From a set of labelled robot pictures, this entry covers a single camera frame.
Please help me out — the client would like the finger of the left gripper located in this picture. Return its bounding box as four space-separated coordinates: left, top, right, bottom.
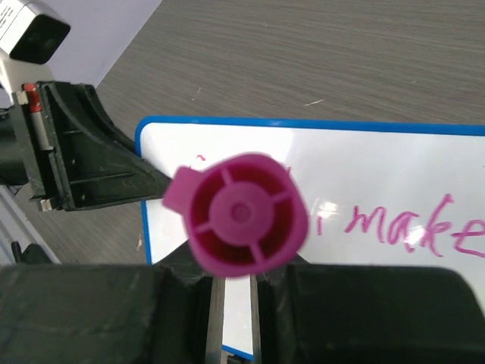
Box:
38 81 171 212

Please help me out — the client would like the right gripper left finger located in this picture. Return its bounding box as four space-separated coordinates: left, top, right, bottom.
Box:
1 243 212 363

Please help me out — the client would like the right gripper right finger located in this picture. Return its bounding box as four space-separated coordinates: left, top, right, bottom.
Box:
257 259 484 363

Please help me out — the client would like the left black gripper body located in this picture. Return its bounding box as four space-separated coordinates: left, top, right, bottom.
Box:
5 85 57 211

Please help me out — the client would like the magenta whiteboard marker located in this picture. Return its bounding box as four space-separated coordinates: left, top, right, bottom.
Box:
162 153 309 278

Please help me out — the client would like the blue framed whiteboard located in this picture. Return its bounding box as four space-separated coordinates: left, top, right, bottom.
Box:
135 116 484 363

